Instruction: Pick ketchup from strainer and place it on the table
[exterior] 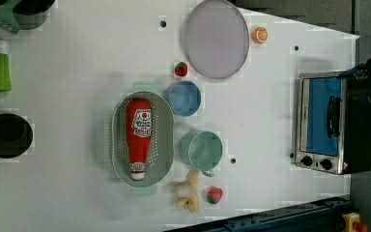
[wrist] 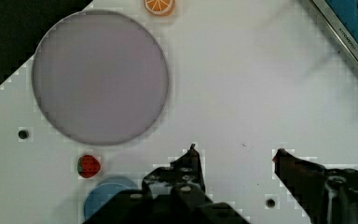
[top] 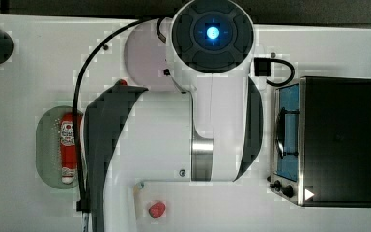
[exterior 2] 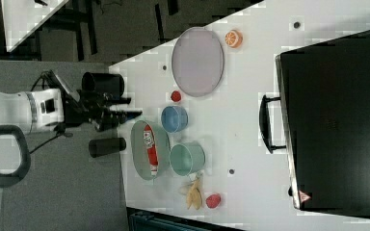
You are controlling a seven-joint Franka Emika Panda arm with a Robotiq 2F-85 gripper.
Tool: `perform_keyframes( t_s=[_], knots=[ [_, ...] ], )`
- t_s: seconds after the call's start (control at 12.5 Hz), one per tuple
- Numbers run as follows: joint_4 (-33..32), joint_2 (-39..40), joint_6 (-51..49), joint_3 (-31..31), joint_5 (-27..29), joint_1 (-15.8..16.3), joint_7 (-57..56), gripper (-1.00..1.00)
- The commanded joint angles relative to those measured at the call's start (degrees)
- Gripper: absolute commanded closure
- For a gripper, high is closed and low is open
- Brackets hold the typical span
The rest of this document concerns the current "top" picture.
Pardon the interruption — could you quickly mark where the black cable connector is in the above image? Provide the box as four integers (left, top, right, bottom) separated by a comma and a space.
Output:
254, 57, 296, 87

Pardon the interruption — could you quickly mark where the green oval strainer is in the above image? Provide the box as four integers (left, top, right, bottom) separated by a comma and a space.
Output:
36, 106, 78, 189

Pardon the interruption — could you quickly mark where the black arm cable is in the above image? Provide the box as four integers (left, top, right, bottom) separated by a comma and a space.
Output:
72, 16, 175, 212

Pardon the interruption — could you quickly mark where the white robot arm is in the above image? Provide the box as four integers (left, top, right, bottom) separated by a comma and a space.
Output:
83, 0, 263, 232

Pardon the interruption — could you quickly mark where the red plush strawberry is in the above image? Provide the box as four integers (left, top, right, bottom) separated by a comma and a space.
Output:
148, 202, 166, 219

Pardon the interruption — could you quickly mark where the red plush ketchup bottle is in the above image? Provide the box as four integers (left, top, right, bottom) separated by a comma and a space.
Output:
60, 113, 77, 185

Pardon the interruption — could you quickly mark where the lilac oval plate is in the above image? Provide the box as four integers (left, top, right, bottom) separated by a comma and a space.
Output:
124, 18, 182, 93

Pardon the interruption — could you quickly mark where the black toaster oven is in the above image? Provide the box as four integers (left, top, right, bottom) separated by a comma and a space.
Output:
268, 76, 371, 208

